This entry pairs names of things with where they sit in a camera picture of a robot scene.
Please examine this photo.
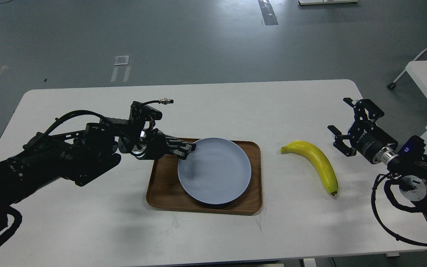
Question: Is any light blue plate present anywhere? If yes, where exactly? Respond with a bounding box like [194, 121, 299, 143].
[178, 138, 252, 205]

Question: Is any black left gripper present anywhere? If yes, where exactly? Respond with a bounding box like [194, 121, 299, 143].
[134, 129, 196, 160]

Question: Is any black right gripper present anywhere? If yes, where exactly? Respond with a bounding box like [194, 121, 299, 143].
[327, 98, 398, 164]

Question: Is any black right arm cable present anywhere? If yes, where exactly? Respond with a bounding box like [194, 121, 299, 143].
[371, 174, 427, 249]

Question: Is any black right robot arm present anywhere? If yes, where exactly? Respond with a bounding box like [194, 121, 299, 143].
[328, 98, 427, 247]

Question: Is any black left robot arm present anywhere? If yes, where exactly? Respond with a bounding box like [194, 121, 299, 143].
[0, 98, 196, 247]

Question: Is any yellow banana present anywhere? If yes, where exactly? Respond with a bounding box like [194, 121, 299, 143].
[280, 140, 339, 197]

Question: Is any brown wooden tray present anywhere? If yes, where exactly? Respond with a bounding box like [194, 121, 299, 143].
[146, 141, 263, 216]

